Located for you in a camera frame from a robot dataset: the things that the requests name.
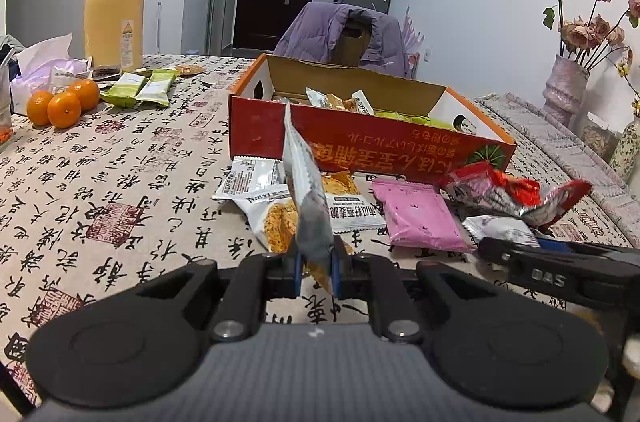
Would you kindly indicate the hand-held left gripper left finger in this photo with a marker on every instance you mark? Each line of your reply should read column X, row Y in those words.
column 298, row 272

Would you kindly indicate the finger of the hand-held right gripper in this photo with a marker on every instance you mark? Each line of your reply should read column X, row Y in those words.
column 590, row 247
column 505, row 249

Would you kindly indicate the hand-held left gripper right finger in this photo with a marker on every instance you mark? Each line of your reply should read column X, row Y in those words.
column 336, row 269

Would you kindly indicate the silver white snack packet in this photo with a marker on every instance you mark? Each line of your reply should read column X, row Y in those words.
column 500, row 229

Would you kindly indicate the grey packet with gold edge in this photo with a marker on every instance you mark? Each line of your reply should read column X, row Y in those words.
column 307, row 197

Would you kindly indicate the orange cardboard box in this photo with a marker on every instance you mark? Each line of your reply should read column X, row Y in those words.
column 380, row 142

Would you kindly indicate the red snack bag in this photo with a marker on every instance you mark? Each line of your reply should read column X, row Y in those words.
column 505, row 194

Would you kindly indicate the pink snack packet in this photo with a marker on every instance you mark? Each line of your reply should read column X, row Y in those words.
column 422, row 214

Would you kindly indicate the grey quilted mat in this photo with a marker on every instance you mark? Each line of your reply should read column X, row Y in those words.
column 560, row 152

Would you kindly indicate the floral patterned vase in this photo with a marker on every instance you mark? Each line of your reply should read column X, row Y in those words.
column 625, row 150

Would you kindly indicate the small white snack packet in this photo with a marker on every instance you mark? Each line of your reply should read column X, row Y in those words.
column 250, row 177

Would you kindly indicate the glass jar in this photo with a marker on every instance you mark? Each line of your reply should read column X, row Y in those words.
column 597, row 140

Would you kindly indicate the pink vase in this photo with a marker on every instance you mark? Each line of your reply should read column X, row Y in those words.
column 565, row 90

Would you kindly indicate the gold snack packet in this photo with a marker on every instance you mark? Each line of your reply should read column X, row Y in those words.
column 342, row 103

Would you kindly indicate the white dark label packet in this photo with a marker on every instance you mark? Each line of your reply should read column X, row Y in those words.
column 362, row 102

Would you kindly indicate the dried pink flowers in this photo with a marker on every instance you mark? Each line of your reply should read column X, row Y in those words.
column 582, row 32

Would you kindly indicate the pink paper decoration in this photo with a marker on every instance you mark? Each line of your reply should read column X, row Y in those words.
column 412, row 45

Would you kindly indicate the brown wooden chair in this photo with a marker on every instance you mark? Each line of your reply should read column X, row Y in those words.
column 352, row 45

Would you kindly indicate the small brown snack packet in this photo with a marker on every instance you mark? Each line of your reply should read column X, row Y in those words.
column 190, row 69

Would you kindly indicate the green white sachet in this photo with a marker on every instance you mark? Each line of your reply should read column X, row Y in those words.
column 157, row 86
column 122, row 90

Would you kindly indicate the purple jacket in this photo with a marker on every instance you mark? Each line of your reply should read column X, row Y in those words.
column 310, row 35

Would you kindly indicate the orange mandarin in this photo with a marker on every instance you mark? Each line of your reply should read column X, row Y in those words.
column 64, row 110
column 39, row 108
column 86, row 93

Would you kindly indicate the white mop stick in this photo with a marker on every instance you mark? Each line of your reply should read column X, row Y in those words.
column 160, row 27

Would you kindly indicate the yellow thermos bottle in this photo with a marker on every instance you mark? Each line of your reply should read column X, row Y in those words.
column 112, row 12

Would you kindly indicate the white plastic bag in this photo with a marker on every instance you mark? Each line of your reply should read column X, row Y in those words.
column 45, row 65

